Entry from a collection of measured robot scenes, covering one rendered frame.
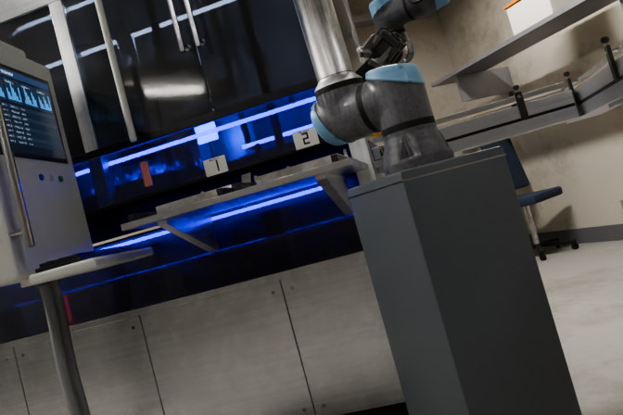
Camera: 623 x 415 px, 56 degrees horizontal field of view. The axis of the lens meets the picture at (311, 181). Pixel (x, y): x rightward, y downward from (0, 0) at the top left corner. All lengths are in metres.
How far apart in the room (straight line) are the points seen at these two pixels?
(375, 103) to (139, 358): 1.43
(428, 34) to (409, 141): 4.75
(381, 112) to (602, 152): 3.73
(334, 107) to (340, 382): 1.08
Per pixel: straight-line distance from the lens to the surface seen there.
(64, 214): 2.16
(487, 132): 2.08
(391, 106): 1.24
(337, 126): 1.31
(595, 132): 4.89
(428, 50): 5.89
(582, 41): 4.86
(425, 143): 1.22
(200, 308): 2.17
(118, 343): 2.35
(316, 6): 1.37
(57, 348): 2.18
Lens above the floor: 0.74
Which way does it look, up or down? 4 degrees up
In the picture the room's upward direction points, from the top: 15 degrees counter-clockwise
